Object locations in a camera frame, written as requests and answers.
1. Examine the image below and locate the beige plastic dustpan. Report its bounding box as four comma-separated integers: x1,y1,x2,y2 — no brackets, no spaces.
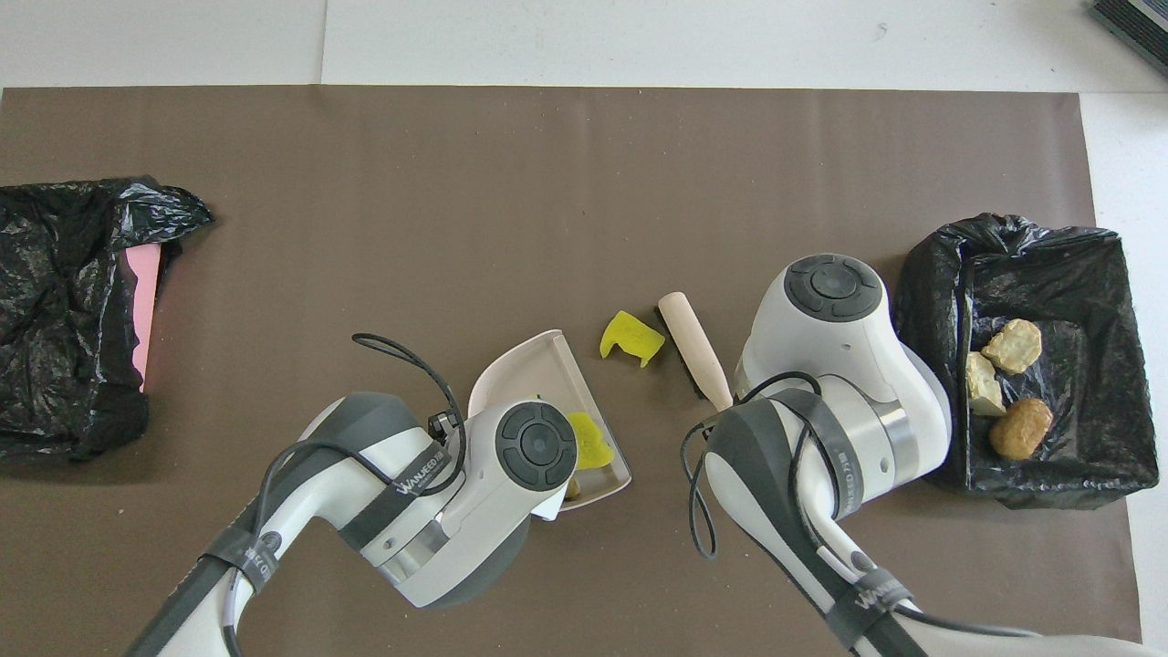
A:
467,329,632,512

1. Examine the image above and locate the notched yellow sponge piece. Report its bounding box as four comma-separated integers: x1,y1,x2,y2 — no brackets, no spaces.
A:
600,310,667,368

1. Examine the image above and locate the beige handled black bristle brush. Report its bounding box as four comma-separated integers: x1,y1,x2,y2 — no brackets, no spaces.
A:
655,291,735,413

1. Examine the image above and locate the pale trash lump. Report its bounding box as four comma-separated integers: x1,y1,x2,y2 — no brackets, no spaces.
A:
981,318,1043,376
965,351,1006,418

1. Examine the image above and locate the brown peanut shaped trash lump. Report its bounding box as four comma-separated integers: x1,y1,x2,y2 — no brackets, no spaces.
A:
989,398,1055,462

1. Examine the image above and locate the pink plastic bin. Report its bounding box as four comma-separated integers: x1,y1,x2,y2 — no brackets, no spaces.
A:
123,246,163,393

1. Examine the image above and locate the black bag over pink bin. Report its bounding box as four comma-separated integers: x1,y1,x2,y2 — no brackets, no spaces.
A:
0,176,216,462

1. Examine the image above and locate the black bag lined bin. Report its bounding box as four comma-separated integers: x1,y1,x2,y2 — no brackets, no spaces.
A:
892,213,1160,510

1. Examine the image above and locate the brown paper table mat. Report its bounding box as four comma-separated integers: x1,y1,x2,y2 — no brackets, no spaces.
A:
0,87,1143,657

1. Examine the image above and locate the dark ribbed device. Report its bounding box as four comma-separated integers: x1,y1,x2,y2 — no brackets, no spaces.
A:
1090,0,1168,74

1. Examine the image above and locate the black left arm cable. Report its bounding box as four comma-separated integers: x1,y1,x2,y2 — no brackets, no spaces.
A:
351,333,468,498

